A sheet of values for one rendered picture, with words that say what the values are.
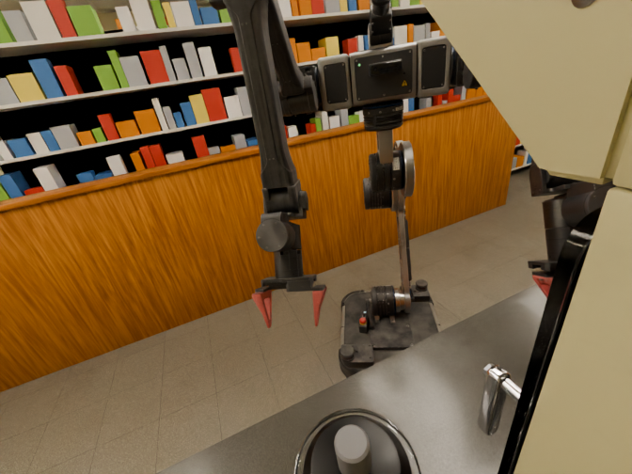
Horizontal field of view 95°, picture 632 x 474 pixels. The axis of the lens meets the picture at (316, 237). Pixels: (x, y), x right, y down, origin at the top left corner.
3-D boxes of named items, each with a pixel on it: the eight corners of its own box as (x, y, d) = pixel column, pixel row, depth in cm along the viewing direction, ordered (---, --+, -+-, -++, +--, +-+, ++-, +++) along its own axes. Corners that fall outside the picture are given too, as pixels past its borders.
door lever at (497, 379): (517, 479, 27) (537, 464, 27) (539, 418, 22) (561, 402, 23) (468, 424, 31) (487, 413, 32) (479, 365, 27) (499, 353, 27)
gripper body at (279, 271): (312, 287, 55) (309, 247, 55) (260, 290, 56) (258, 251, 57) (317, 282, 61) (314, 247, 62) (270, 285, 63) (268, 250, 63)
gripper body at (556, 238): (621, 270, 46) (615, 224, 46) (547, 274, 48) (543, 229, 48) (591, 267, 52) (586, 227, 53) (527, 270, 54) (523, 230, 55)
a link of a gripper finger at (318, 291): (325, 330, 54) (322, 279, 55) (288, 331, 55) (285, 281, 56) (329, 321, 61) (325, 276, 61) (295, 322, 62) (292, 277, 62)
